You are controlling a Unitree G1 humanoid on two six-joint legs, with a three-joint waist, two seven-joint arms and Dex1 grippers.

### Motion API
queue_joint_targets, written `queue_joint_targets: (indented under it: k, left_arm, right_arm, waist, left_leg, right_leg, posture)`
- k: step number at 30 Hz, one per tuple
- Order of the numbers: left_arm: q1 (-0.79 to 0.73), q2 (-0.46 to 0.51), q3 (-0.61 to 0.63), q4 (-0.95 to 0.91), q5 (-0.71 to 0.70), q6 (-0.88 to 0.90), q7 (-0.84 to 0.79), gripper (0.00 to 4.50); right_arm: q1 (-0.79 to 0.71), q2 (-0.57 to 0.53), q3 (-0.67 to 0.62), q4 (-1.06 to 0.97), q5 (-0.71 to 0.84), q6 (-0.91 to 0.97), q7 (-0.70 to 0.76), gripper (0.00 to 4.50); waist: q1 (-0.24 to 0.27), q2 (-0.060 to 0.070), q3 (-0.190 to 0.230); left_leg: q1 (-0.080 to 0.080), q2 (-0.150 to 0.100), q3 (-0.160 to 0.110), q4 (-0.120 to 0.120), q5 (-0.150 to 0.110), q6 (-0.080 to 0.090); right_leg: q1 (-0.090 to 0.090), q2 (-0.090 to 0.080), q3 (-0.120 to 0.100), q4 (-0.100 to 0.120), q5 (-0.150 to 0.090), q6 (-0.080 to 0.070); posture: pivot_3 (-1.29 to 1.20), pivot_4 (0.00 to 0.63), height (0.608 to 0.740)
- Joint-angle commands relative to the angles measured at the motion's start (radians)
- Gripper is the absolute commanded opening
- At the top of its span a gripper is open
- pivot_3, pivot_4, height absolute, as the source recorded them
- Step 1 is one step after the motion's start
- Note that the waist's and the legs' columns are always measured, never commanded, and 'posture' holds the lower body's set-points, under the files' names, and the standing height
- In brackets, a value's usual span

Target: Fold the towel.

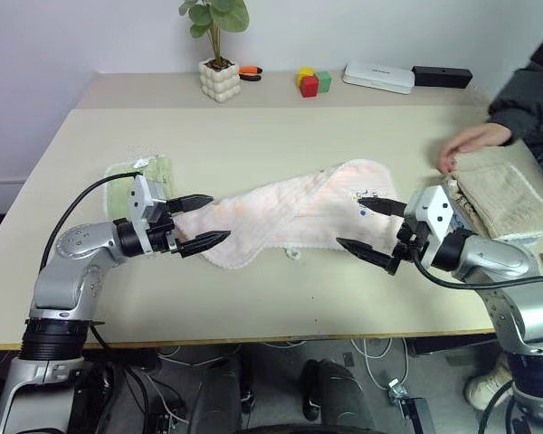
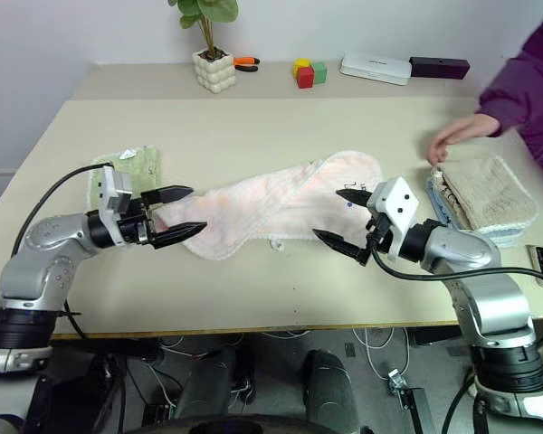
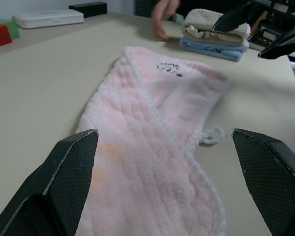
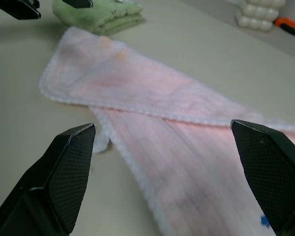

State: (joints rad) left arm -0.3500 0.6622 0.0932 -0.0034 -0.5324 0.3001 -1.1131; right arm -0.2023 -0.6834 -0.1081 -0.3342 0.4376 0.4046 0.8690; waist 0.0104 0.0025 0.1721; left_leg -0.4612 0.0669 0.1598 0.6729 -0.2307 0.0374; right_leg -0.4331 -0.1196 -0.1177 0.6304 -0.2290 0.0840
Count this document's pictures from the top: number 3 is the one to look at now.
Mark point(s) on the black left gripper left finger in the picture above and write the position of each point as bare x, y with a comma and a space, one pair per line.
51, 191

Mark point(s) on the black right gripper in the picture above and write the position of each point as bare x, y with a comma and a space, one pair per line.
280, 17

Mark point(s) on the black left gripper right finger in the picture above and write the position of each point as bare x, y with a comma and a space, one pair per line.
275, 182

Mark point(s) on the pink fluffy towel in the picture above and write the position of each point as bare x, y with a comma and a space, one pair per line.
142, 137

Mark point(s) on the blue folded towel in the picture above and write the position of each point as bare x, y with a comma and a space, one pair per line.
211, 50

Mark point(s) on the cream folded towel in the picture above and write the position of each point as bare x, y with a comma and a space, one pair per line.
201, 19

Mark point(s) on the green folded towel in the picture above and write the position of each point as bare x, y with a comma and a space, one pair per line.
178, 18

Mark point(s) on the person's bare hand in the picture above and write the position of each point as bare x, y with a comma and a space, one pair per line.
161, 19

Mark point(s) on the person in dark clothing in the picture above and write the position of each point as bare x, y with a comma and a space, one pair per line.
206, 4

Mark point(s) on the red block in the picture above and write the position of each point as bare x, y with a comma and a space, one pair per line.
0, 35

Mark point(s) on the green block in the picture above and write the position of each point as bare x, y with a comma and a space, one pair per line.
12, 28

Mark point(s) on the black rectangular box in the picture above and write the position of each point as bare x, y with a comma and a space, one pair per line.
89, 8

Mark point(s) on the white flat box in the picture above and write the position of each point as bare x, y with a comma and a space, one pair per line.
49, 18

